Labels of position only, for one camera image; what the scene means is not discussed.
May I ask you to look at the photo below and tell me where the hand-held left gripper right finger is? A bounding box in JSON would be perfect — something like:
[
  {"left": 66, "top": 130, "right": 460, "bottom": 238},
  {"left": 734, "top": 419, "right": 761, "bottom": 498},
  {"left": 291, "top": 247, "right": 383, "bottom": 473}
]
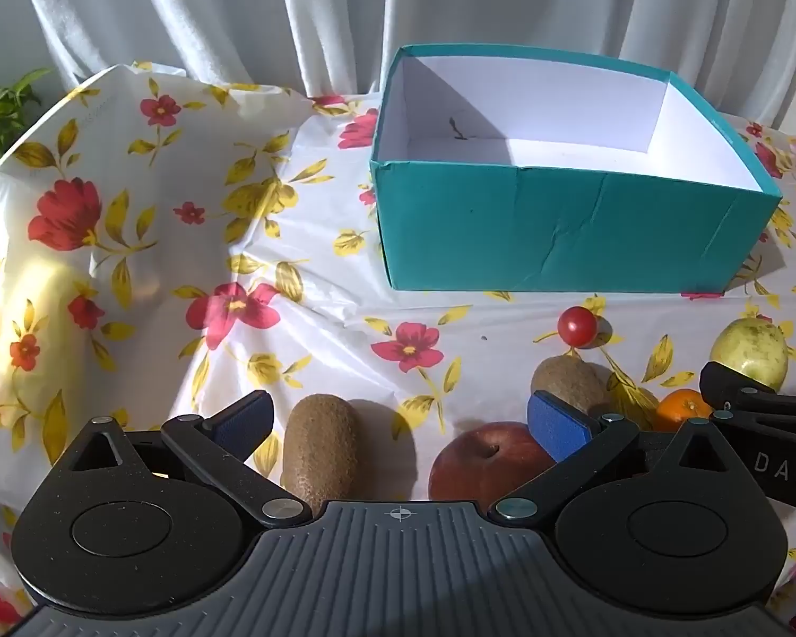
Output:
[{"left": 494, "top": 390, "right": 739, "bottom": 524}]

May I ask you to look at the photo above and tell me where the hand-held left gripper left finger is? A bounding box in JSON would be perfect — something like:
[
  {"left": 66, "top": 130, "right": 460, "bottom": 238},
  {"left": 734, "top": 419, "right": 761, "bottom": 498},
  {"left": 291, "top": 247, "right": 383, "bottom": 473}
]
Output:
[{"left": 72, "top": 390, "right": 312, "bottom": 531}]

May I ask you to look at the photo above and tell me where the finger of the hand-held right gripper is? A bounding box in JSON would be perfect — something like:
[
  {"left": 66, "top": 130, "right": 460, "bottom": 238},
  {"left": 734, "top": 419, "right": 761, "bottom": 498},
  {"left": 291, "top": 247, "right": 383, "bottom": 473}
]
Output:
[{"left": 698, "top": 361, "right": 796, "bottom": 442}]

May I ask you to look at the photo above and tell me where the brown kiwi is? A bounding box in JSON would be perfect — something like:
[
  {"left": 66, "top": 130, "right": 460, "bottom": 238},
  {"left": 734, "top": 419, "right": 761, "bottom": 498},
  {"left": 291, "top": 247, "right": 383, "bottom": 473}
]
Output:
[
  {"left": 280, "top": 394, "right": 360, "bottom": 519},
  {"left": 531, "top": 355, "right": 615, "bottom": 420}
]

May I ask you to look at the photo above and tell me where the orange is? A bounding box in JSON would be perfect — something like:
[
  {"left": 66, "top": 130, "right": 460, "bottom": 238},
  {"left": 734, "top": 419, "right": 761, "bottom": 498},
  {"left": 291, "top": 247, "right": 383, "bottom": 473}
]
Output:
[{"left": 655, "top": 388, "right": 713, "bottom": 432}]

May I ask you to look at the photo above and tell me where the red apple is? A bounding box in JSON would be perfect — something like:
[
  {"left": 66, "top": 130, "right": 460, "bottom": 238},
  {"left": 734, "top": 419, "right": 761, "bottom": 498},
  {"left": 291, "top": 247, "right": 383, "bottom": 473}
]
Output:
[{"left": 428, "top": 421, "right": 558, "bottom": 504}]

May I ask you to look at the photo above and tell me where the teal cardboard box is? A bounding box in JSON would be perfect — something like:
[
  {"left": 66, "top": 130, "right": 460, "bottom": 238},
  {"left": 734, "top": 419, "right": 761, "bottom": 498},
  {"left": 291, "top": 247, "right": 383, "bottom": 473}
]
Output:
[{"left": 369, "top": 44, "right": 785, "bottom": 294}]

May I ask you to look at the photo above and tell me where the red cherry tomato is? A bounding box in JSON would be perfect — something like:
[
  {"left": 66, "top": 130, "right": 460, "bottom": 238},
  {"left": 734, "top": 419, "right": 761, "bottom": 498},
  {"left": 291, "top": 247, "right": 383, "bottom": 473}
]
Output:
[{"left": 557, "top": 306, "right": 599, "bottom": 348}]

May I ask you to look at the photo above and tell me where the floral tablecloth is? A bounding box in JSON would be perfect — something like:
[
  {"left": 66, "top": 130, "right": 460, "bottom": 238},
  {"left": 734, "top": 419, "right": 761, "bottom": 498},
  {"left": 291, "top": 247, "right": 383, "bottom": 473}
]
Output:
[{"left": 0, "top": 61, "right": 796, "bottom": 637}]

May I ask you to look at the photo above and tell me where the green leafy plant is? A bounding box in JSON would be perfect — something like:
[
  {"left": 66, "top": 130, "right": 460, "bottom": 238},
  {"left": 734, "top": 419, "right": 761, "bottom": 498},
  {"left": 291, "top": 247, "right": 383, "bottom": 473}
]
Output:
[{"left": 0, "top": 66, "right": 57, "bottom": 213}]

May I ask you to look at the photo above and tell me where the white curtain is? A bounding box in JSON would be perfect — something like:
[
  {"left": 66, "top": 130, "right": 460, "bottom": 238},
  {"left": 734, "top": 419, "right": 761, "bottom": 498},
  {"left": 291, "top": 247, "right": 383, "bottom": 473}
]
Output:
[{"left": 0, "top": 0, "right": 796, "bottom": 135}]

